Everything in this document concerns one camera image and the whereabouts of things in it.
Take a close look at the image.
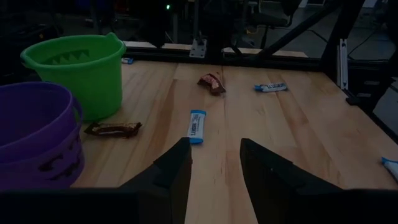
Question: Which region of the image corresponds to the black office chair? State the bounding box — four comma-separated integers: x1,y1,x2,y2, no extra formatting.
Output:
247,0,296,50

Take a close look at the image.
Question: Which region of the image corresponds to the brown candy bar wrapper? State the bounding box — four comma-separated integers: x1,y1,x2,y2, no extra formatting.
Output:
83,121,144,139
197,72,227,96

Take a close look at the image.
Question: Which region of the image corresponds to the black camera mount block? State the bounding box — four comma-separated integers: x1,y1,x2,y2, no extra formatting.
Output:
345,94,364,107

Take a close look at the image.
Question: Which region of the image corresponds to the green halloween bucket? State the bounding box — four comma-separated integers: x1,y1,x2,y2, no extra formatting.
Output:
19,32,127,121

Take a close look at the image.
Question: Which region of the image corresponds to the black table end rail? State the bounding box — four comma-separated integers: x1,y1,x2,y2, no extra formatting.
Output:
123,46,326,73

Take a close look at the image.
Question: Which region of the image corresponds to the white slotted rail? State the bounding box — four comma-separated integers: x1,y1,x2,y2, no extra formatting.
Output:
338,38,349,91

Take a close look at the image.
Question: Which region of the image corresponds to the white metal bracket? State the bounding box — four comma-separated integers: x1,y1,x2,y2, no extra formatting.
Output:
188,38,208,59

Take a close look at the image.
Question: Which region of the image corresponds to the black diagonal frame strut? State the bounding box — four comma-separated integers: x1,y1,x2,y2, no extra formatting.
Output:
257,0,346,59

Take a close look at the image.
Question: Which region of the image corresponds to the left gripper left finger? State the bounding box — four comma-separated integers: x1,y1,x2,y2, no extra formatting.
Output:
119,137,193,224

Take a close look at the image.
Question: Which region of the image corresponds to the black table side rail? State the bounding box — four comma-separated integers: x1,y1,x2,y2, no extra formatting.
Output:
322,70,398,144

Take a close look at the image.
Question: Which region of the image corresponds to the purple halloween face bucket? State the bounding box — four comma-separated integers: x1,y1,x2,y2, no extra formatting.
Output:
0,81,86,190

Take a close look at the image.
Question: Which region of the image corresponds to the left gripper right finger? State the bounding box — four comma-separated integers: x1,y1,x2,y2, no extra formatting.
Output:
240,138,343,224

